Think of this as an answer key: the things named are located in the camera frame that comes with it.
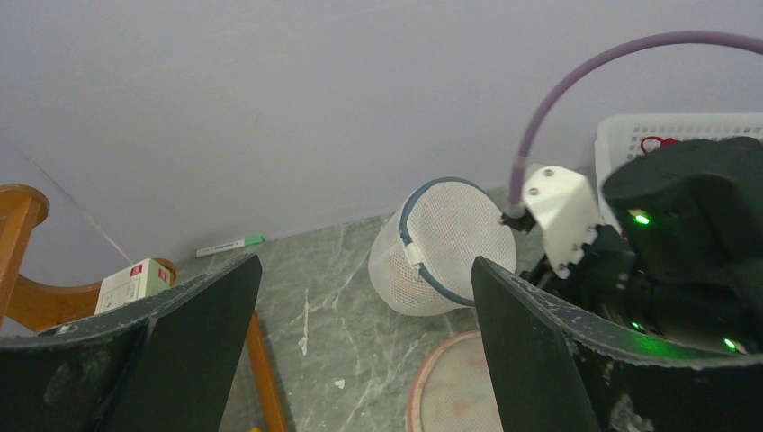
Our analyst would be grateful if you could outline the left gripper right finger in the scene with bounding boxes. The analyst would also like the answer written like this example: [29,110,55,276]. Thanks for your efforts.
[471,256,762,431]

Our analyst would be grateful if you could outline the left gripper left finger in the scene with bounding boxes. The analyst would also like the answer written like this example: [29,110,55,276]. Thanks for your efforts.
[1,253,263,431]

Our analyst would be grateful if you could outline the floral mesh laundry bag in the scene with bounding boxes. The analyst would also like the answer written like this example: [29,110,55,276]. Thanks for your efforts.
[406,330,503,432]

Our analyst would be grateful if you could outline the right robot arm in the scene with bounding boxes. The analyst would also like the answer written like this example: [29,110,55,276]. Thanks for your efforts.
[522,136,762,354]

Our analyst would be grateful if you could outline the white cylindrical laundry bag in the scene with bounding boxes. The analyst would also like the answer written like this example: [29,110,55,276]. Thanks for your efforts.
[368,177,517,317]

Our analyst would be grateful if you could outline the small white carton box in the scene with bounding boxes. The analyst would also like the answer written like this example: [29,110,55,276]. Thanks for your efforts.
[94,258,175,315]

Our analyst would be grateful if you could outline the white marker pen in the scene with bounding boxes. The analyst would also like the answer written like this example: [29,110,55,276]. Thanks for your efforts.
[194,236,265,257]

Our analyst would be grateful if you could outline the orange wooden rack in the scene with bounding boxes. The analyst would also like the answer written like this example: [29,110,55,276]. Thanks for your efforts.
[1,184,288,431]

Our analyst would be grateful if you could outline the white plastic basket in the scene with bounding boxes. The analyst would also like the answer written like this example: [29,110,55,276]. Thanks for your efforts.
[594,112,763,230]

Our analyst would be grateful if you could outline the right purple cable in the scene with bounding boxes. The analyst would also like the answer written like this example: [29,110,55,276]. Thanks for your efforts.
[507,31,763,217]

